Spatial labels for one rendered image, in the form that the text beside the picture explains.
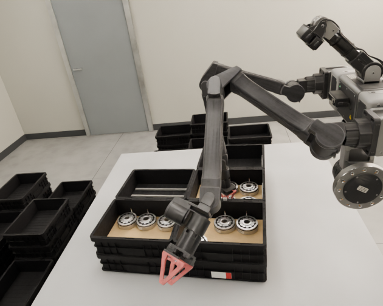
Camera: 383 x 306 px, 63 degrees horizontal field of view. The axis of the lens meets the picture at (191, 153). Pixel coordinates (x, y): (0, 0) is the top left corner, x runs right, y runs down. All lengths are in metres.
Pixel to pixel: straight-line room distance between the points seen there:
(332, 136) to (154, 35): 3.72
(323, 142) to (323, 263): 0.81
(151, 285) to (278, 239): 0.67
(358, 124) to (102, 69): 4.08
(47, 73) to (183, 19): 2.13
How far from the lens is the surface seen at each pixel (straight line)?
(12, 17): 5.19
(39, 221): 2.64
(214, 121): 1.00
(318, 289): 1.54
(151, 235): 1.62
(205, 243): 1.38
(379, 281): 1.64
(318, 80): 1.45
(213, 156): 0.94
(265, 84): 1.43
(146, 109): 4.72
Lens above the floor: 1.89
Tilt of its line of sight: 28 degrees down
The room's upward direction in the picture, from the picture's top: 8 degrees counter-clockwise
